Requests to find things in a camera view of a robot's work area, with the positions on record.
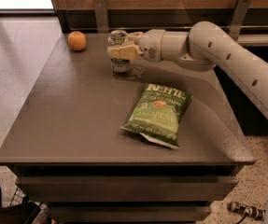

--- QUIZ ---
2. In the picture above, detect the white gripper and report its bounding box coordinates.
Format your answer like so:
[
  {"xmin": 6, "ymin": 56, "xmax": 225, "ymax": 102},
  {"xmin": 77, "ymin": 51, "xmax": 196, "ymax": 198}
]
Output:
[{"xmin": 107, "ymin": 29, "xmax": 165, "ymax": 62}]

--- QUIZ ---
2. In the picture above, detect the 7up soda can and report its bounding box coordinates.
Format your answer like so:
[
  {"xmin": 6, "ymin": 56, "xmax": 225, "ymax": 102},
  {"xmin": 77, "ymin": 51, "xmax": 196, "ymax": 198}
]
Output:
[{"xmin": 108, "ymin": 30, "xmax": 131, "ymax": 74}]

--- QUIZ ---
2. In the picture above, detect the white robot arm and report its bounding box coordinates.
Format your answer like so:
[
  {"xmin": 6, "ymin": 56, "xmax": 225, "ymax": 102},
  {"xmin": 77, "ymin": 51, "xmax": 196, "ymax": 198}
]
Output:
[{"xmin": 107, "ymin": 21, "xmax": 268, "ymax": 119}]

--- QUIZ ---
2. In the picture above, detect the orange fruit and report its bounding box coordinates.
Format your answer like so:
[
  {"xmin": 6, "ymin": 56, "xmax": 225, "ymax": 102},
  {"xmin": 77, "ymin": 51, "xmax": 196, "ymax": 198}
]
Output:
[{"xmin": 67, "ymin": 31, "xmax": 87, "ymax": 51}]

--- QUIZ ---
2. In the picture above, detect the green jalapeno chips bag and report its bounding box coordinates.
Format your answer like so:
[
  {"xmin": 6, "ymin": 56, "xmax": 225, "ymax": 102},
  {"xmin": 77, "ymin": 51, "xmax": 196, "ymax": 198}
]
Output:
[{"xmin": 120, "ymin": 83, "xmax": 191, "ymax": 149}]

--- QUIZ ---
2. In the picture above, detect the grey drawer cabinet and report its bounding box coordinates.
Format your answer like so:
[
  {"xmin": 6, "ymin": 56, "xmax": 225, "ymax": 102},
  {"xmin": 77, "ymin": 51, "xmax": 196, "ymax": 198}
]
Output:
[{"xmin": 0, "ymin": 34, "xmax": 254, "ymax": 224}]

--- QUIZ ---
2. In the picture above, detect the dark basket on floor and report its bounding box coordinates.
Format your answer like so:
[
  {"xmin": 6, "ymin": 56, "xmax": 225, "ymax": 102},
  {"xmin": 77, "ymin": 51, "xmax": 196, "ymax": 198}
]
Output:
[{"xmin": 0, "ymin": 177, "xmax": 48, "ymax": 224}]

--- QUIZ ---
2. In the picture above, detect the left metal bracket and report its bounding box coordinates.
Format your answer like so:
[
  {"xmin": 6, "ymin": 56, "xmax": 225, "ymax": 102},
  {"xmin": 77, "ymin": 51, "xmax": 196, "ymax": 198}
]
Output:
[{"xmin": 93, "ymin": 0, "xmax": 109, "ymax": 33}]

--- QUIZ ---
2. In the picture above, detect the metal bracket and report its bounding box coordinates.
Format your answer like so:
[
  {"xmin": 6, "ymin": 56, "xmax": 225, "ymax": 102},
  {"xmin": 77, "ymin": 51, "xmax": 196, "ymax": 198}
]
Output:
[
  {"xmin": 228, "ymin": 0, "xmax": 252, "ymax": 41},
  {"xmin": 93, "ymin": 0, "xmax": 109, "ymax": 33}
]

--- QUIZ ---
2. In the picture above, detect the horizontal metal rail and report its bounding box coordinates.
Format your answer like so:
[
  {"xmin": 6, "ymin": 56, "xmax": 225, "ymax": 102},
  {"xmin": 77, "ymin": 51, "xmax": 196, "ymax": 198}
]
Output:
[{"xmin": 69, "ymin": 25, "xmax": 268, "ymax": 33}]

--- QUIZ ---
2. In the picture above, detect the right metal bracket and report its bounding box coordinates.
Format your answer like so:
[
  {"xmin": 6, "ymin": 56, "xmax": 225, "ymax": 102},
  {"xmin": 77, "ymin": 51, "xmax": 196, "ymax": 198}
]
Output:
[{"xmin": 228, "ymin": 0, "xmax": 252, "ymax": 41}]

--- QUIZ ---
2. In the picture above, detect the black striped cable connector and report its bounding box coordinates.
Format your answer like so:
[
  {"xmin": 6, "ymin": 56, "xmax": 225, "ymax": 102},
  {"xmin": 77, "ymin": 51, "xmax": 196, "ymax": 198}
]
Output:
[{"xmin": 227, "ymin": 202, "xmax": 265, "ymax": 220}]

